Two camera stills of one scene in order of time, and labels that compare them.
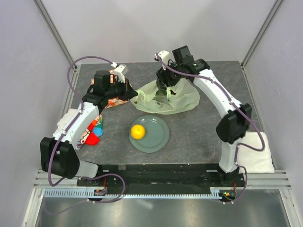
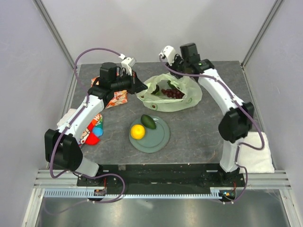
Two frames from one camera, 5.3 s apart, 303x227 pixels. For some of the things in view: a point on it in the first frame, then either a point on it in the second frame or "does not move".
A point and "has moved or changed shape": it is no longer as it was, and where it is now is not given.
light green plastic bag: [182, 95] has moved or changed shape
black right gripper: [162, 75] → [176, 58]
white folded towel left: [65, 119] does not move
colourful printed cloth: [92, 135] does not move
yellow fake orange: [138, 132] does not move
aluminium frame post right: [269, 16] does not move
